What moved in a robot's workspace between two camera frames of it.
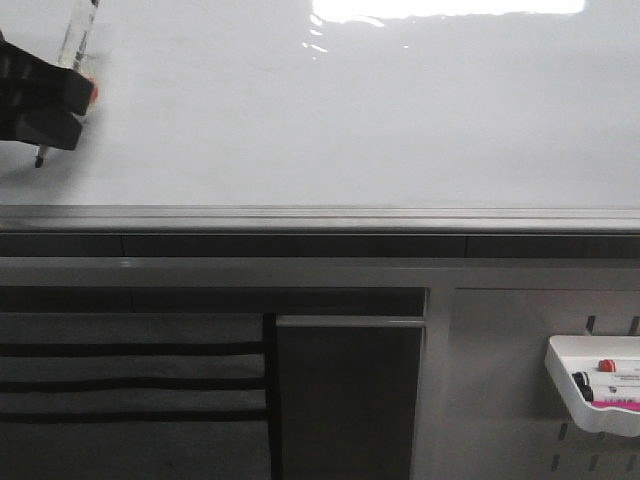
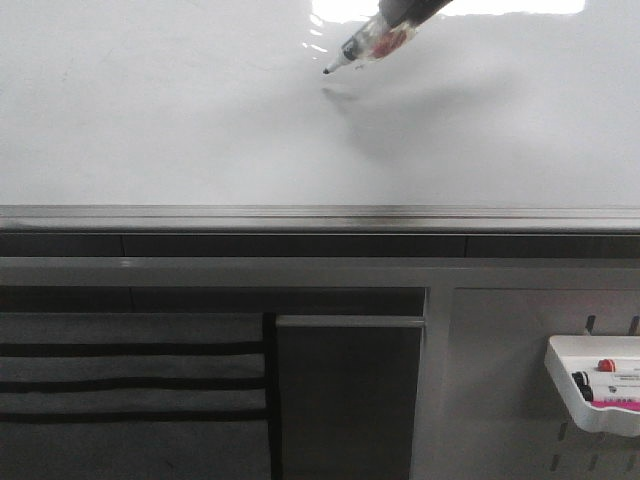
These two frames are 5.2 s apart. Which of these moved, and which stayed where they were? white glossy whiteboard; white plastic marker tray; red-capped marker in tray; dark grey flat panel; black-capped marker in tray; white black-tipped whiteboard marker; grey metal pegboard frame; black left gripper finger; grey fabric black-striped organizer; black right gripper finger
Moved: black right gripper finger; white black-tipped whiteboard marker; black left gripper finger
Stayed: white plastic marker tray; red-capped marker in tray; grey metal pegboard frame; dark grey flat panel; grey fabric black-striped organizer; white glossy whiteboard; black-capped marker in tray
